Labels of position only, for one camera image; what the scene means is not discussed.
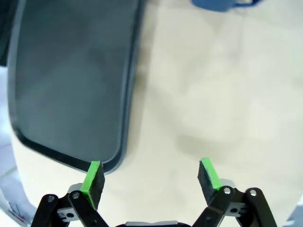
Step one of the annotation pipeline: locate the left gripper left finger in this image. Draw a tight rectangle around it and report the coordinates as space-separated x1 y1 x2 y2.
30 160 110 227

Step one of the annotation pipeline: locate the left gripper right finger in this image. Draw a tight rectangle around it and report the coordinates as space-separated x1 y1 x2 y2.
196 157 278 227

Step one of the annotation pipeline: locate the black plastic tray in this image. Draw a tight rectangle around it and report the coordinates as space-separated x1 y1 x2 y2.
7 0 146 176

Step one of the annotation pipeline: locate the blue mug yellow inside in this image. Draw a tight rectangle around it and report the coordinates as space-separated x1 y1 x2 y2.
190 0 260 13

